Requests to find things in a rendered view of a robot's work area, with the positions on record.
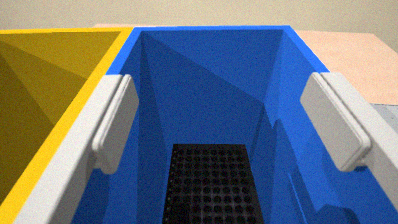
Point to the yellow bin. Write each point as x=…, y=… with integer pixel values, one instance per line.
x=41, y=72

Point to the blue open bin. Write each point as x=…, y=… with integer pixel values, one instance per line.
x=228, y=85

